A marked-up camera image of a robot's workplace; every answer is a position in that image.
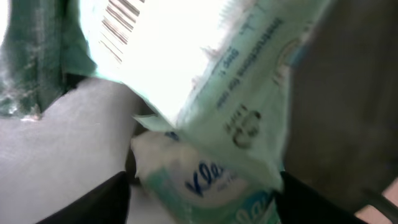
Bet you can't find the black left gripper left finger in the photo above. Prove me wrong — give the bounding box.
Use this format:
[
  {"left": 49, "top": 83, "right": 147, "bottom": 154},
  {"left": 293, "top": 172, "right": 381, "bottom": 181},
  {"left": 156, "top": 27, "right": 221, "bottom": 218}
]
[{"left": 38, "top": 171, "right": 131, "bottom": 224}]

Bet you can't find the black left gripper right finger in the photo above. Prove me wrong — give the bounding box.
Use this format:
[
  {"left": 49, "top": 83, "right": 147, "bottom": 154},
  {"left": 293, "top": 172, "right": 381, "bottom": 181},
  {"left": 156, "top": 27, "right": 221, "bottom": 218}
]
[{"left": 275, "top": 171, "right": 366, "bottom": 224}]

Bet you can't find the green Kleenex tissue pack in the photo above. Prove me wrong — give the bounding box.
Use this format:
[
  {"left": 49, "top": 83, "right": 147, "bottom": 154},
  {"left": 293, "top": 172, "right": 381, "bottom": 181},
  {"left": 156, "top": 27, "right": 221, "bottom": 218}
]
[{"left": 130, "top": 0, "right": 330, "bottom": 224}]

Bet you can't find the large wet wipes pack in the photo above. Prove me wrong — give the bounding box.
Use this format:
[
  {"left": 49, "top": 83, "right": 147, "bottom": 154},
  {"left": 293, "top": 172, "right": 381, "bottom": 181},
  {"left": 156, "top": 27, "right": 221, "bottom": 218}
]
[{"left": 77, "top": 0, "right": 237, "bottom": 125}]

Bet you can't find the green Zam-Buk ointment box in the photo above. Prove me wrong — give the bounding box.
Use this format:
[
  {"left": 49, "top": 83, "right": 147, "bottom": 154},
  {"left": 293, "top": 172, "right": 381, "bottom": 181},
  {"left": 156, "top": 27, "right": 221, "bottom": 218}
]
[{"left": 1, "top": 0, "right": 96, "bottom": 120}]

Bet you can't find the grey plastic mesh basket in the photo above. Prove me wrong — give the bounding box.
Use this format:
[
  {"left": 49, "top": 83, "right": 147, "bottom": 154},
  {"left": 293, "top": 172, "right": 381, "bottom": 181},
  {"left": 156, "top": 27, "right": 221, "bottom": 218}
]
[{"left": 1, "top": 0, "right": 397, "bottom": 223}]

